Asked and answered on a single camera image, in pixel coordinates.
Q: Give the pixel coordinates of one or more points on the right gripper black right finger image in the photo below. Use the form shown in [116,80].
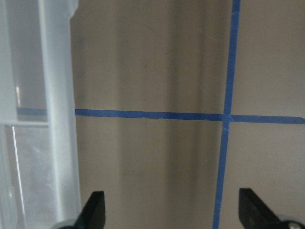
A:
[253,213]

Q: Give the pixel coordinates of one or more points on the clear plastic storage box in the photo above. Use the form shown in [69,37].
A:
[39,175]

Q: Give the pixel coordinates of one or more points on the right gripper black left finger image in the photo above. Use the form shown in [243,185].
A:
[92,215]

